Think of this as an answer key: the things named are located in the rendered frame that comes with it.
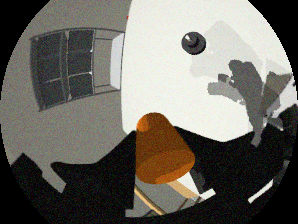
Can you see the orange tapered knob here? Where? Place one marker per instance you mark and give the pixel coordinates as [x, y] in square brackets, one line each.
[161, 154]

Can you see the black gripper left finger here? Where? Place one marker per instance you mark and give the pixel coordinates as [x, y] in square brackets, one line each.
[114, 174]

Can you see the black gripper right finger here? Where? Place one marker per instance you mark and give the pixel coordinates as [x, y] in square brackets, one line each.
[212, 156]

